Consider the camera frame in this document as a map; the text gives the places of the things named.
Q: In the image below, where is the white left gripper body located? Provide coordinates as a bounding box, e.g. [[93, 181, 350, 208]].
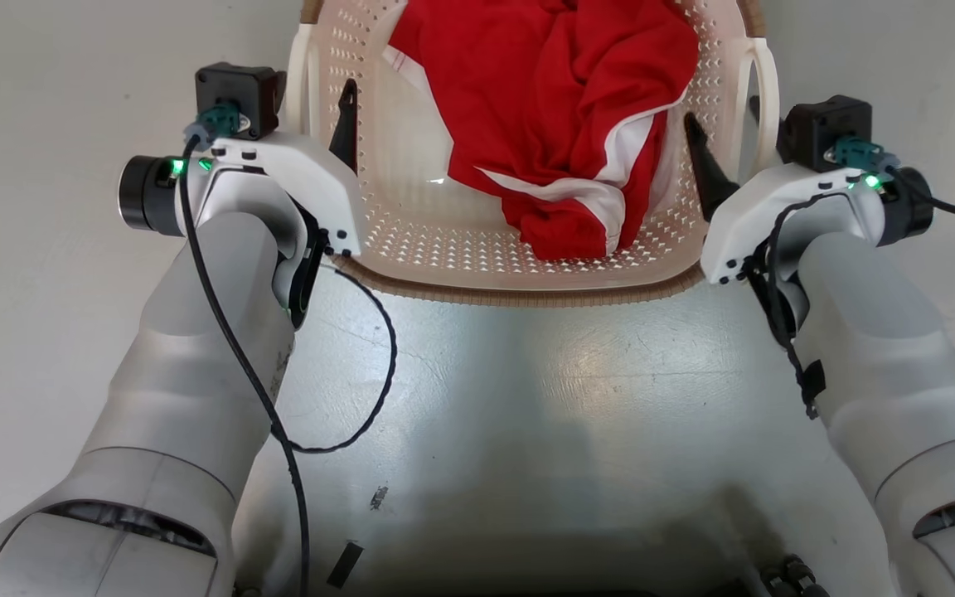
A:
[[194, 130, 364, 257]]

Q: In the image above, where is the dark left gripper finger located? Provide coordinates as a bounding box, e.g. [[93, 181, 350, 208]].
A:
[[329, 78, 361, 174]]

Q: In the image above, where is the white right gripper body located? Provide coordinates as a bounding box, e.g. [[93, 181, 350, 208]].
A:
[[700, 162, 886, 288]]

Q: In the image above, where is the beige plastic laundry basket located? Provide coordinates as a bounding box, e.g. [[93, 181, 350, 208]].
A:
[[283, 0, 781, 309]]

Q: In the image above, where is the red garment with white stripes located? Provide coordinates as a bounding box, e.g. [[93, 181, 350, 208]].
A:
[[386, 0, 700, 262]]

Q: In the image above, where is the black tape strip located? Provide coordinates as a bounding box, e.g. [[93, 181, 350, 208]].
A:
[[326, 541, 366, 590]]

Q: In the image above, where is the braided black right gripper cable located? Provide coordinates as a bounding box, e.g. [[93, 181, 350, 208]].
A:
[[739, 191, 860, 420]]

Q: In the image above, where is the braided black gripper cable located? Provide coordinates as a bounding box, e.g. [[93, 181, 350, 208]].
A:
[[739, 191, 860, 420], [285, 259, 400, 455]]

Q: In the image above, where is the smooth black left camera cable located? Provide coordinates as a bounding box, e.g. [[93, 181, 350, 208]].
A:
[[177, 104, 313, 597]]

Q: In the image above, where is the smooth black camera cable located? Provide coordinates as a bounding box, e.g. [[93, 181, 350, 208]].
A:
[[834, 137, 955, 223], [177, 104, 313, 597]]

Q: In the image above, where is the braided black left gripper cable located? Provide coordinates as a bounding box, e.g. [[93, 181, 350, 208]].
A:
[[285, 259, 400, 455]]

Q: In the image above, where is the smooth black right camera cable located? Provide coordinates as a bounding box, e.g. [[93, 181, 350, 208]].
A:
[[834, 137, 955, 223]]

